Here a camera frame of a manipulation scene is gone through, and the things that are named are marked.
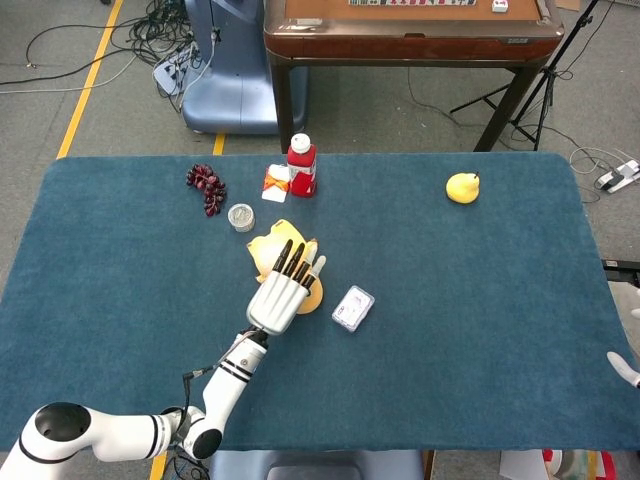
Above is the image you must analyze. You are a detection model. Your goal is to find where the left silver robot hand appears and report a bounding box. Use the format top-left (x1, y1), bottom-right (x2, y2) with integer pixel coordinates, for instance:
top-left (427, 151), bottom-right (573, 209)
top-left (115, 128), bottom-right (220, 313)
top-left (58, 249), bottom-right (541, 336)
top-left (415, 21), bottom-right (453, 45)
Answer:
top-left (245, 239), bottom-right (328, 336)

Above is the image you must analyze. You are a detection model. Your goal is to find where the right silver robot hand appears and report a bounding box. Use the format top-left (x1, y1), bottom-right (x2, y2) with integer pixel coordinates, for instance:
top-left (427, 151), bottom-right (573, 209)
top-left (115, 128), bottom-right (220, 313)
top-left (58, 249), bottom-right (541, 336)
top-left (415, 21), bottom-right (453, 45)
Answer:
top-left (606, 308), bottom-right (640, 389)

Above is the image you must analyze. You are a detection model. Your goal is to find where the yellow plush toy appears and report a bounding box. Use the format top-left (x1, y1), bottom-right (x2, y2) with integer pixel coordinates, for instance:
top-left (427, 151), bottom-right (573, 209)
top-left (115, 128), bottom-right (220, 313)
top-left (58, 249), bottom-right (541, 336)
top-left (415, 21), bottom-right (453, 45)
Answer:
top-left (246, 218), bottom-right (325, 316)

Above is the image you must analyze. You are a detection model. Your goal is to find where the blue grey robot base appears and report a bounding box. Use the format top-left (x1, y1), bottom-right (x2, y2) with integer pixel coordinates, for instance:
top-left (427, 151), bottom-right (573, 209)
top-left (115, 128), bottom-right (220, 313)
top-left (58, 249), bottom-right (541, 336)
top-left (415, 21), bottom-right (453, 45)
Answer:
top-left (207, 448), bottom-right (426, 480)

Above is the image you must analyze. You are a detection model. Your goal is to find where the white plastic card box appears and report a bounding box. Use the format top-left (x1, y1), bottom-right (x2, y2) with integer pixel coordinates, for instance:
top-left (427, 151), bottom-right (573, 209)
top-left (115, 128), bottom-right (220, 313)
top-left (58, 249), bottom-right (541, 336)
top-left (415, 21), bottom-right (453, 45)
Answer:
top-left (331, 284), bottom-right (376, 334)

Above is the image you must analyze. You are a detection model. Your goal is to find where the round silver tin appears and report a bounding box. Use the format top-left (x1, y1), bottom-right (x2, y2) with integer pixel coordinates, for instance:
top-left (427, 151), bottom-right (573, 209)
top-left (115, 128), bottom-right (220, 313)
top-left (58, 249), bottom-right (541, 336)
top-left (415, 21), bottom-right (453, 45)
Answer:
top-left (227, 202), bottom-right (256, 234)

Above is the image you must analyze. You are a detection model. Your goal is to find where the red white package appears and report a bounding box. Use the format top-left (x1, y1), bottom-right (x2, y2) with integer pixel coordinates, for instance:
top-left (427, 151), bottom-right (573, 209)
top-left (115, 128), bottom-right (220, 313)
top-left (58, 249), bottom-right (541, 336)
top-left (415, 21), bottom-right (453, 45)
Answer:
top-left (542, 448), bottom-right (616, 480)

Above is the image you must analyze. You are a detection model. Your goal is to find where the white orange small carton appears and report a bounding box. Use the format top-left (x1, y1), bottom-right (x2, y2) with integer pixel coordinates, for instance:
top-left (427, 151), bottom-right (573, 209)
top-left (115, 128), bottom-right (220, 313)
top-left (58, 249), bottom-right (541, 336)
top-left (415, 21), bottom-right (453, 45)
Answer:
top-left (261, 163), bottom-right (293, 203)

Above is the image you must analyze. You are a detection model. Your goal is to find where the purple grape bunch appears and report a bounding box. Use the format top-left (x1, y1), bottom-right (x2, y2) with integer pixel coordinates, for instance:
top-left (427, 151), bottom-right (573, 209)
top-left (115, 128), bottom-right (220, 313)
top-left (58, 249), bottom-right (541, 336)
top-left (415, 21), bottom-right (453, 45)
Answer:
top-left (186, 163), bottom-right (228, 218)

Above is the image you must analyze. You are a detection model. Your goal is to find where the red bottle white cap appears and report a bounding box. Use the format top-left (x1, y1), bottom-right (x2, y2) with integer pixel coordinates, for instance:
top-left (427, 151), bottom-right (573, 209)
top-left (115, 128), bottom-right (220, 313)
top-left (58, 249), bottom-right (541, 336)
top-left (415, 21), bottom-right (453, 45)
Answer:
top-left (286, 132), bottom-right (319, 198)

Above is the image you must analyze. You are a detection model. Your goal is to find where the white paper sheet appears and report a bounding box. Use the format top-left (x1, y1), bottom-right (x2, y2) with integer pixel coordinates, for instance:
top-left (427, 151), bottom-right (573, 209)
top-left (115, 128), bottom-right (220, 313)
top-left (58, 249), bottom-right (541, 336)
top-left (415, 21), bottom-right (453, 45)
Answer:
top-left (499, 448), bottom-right (551, 480)

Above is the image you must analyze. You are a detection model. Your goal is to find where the blue table cloth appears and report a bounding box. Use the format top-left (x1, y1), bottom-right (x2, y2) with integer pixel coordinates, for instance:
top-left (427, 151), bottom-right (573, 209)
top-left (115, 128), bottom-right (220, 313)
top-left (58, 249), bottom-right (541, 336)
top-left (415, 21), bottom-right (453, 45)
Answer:
top-left (0, 151), bottom-right (640, 451)

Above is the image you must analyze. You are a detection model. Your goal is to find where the white power strip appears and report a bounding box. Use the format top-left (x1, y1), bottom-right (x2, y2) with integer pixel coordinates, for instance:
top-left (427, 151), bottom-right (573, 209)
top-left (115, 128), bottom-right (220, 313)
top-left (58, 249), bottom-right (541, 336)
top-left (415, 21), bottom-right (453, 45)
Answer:
top-left (594, 158), bottom-right (640, 194)

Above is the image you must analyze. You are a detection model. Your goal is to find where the blue grey machine base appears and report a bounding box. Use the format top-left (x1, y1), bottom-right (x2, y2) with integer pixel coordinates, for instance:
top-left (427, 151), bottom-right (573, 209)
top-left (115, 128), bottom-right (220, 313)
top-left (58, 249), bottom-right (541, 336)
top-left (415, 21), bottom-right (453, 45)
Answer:
top-left (180, 0), bottom-right (309, 135)

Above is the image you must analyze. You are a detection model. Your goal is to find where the yellow pear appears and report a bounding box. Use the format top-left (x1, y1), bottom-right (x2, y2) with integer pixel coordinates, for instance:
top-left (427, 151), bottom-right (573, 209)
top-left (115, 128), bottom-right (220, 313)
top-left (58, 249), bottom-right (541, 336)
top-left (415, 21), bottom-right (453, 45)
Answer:
top-left (445, 171), bottom-right (482, 205)

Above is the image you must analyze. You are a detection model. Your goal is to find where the grey power strip with plugs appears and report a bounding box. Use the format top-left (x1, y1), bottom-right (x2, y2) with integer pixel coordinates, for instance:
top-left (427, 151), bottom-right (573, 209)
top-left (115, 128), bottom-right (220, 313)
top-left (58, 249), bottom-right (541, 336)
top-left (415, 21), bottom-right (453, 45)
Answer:
top-left (152, 42), bottom-right (201, 96)

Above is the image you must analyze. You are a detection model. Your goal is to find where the brown mahjong table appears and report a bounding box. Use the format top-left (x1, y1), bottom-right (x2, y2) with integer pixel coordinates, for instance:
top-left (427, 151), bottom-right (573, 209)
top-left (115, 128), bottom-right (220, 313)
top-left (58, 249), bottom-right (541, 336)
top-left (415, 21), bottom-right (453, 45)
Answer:
top-left (263, 0), bottom-right (566, 153)

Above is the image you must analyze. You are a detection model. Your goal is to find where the black tripod stand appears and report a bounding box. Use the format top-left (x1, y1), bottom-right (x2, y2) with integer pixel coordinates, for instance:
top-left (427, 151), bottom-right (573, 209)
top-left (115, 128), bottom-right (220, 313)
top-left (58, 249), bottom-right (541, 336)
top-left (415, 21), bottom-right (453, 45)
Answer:
top-left (449, 0), bottom-right (601, 151)

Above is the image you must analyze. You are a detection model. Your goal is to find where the row of mahjong tiles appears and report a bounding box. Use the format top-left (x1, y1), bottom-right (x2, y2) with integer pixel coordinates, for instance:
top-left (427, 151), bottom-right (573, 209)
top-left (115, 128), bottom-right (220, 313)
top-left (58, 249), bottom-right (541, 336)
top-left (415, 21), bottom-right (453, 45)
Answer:
top-left (348, 0), bottom-right (478, 8)

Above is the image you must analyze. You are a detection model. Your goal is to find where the black metal frame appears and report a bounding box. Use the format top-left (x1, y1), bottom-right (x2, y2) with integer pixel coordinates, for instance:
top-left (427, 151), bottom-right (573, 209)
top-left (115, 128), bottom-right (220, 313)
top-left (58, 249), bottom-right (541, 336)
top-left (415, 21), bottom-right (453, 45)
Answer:
top-left (602, 258), bottom-right (640, 282)

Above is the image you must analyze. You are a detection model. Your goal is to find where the black cable bundle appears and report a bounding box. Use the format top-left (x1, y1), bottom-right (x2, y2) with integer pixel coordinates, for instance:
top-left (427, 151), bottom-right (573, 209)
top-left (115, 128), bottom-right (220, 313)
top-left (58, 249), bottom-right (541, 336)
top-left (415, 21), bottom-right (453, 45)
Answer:
top-left (0, 0), bottom-right (211, 111)

